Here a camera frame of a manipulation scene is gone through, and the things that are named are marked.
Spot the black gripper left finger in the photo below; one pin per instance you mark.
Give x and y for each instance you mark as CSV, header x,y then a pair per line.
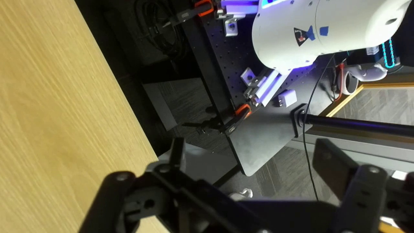
x,y
163,190

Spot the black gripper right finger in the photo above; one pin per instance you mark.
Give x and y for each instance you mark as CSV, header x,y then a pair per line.
x,y
366,191

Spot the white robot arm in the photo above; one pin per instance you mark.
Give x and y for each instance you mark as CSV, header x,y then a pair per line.
x,y
245,50

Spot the black tripod pole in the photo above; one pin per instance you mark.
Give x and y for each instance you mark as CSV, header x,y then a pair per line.
x,y
357,125

